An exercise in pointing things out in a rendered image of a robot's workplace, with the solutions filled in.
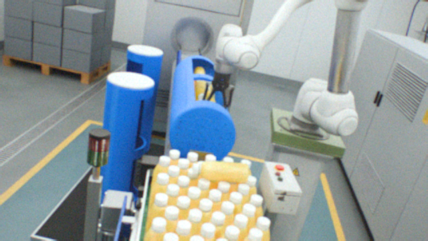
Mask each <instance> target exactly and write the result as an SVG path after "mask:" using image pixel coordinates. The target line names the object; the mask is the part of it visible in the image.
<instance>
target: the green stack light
mask: <svg viewBox="0 0 428 241"><path fill-rule="evenodd" d="M109 150H110V149H109ZM109 150H107V151H104V152H95V151H91V150H90V149H89V148H88V150H87V159H86V162H87V164H89V165H91V166H93V167H102V166H105V165H107V164H108V156H109Z"/></svg>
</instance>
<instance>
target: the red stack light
mask: <svg viewBox="0 0 428 241"><path fill-rule="evenodd" d="M88 148H89V149H90V150H91V151H95V152H104V151H107V150H109V148H110V137H108V139H106V140H96V139H94V138H92V137H91V136H90V135H88Z"/></svg>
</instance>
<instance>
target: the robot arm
mask: <svg viewBox="0 0 428 241"><path fill-rule="evenodd" d="M311 1H313V0H286V1H285V2H284V3H282V5H281V6H280V8H279V9H278V10H277V13H276V14H275V15H274V17H273V19H272V20H271V22H270V24H269V25H268V26H267V27H266V28H265V29H264V30H263V31H262V32H260V33H259V34H258V35H255V36H250V35H247V36H245V37H242V34H241V28H240V27H238V26H236V25H233V24H227V25H224V26H223V27H222V28H221V31H220V33H219V37H218V40H217V46H216V58H215V66H214V69H215V73H214V77H213V80H212V81H211V82H208V81H206V82H205V91H204V93H203V97H202V100H205V98H206V95H207V91H208V90H209V86H210V85H211V84H212V85H213V89H212V91H211V93H210V95H209V97H207V99H206V100H209V101H210V100H211V99H212V97H213V95H214V94H215V92H216V91H217V92H219V91H220V92H222V97H223V106H222V107H223V108H225V109H226V108H227V107H231V99H232V94H233V91H234V86H232V85H230V84H229V81H230V77H231V74H232V73H233V69H234V67H236V68H238V69H240V70H244V71H247V70H250V69H252V68H254V67H255V66H256V65H257V63H258V60H259V59H260V57H261V56H262V53H263V49H264V48H265V47H266V46H267V45H268V44H269V43H270V42H271V41H272V40H273V39H274V38H275V37H276V36H277V34H278V33H279V32H280V31H281V29H282V28H283V26H284V25H285V24H286V22H287V20H288V19H289V18H290V16H291V15H292V14H293V12H295V10H297V9H298V8H299V7H301V6H302V5H305V4H307V3H309V2H311ZM334 1H335V6H336V8H337V9H338V10H337V16H336V25H335V30H334V40H333V45H332V55H331V60H330V70H329V75H328V81H325V80H322V79H319V78H310V79H309V80H307V81H305V83H304V84H303V85H302V87H301V89H300V92H299V94H298V97H297V99H296V104H295V107H294V110H293V113H292V116H286V117H285V119H286V121H287V123H288V126H289V128H290V130H291V131H293V132H299V133H305V134H309V135H314V136H318V137H323V136H324V134H323V133H322V132H321V130H320V128H321V129H323V130H324V131H326V132H327V133H329V134H331V135H335V136H347V135H350V134H351V133H353V132H354V131H355V129H356V127H357V125H358V116H357V113H356V112H355V106H354V96H353V95H352V93H351V91H350V81H351V77H352V69H353V65H354V57H355V52H356V45H357V39H358V32H359V27H360V20H361V15H362V10H363V9H364V8H365V7H366V6H367V3H368V2H369V0H334ZM228 87H229V90H230V91H229V100H228V103H227V101H226V95H225V91H226V90H227V89H228Z"/></svg>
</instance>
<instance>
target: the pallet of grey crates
mask: <svg viewBox="0 0 428 241"><path fill-rule="evenodd" d="M115 13H116V0H4V14H5V15H4V35H5V48H4V54H3V66H9V67H11V66H14V65H16V64H20V63H22V62H30V63H33V64H39V65H42V67H41V73H42V74H46V75H51V74H53V73H55V72H57V71H59V70H67V71H70V72H76V73H79V74H82V83H86V84H89V83H91V82H92V81H94V80H95V79H97V78H99V77H101V76H102V75H104V74H105V73H107V72H108V71H110V64H111V61H110V56H111V49H112V32H113V25H114V20H115Z"/></svg>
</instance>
